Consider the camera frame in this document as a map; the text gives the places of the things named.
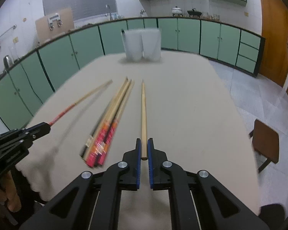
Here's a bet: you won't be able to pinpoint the red handled bamboo chopstick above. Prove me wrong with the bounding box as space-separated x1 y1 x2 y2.
48 79 113 127

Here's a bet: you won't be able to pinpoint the red patterned wooden chopstick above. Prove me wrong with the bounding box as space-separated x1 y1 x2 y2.
86 80 132 168

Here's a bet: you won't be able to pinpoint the black chopstick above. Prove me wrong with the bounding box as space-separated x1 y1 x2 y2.
79 94 118 158

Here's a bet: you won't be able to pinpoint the plain wooden chopstick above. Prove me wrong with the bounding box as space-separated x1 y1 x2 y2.
141 81 148 160

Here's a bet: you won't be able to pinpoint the green lower kitchen cabinets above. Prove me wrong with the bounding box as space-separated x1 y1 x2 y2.
0 17 265 129

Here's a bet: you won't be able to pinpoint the left hand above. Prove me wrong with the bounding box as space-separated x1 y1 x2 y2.
0 171 22 212

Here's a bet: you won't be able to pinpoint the beige tablecloth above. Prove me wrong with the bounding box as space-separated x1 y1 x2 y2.
17 51 267 229

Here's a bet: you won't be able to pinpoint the metal kettle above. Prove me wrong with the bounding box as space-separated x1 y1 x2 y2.
3 55 13 70

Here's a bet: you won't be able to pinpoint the brown wooden stool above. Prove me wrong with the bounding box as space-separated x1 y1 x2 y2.
249 119 279 173

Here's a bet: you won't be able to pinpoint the cardboard panel with device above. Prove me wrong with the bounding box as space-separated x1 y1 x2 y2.
35 7 75 45

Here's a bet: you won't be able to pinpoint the white left utensil holder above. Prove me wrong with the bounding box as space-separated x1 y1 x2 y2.
121 29 143 62

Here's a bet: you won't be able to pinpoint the white utensil holder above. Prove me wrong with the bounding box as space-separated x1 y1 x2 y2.
141 28 161 62
121 29 143 62

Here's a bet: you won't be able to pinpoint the chrome sink faucet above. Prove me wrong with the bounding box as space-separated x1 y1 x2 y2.
105 4 112 21

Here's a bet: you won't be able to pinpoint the white right utensil holder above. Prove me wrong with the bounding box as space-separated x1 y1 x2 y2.
141 28 161 62

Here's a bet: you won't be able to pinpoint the white cooking pot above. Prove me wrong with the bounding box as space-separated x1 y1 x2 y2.
172 6 183 17

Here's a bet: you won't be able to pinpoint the black wok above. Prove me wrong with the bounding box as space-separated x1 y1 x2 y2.
187 8 202 18

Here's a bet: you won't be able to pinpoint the brown wooden door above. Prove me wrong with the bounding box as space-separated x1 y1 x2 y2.
259 0 288 86

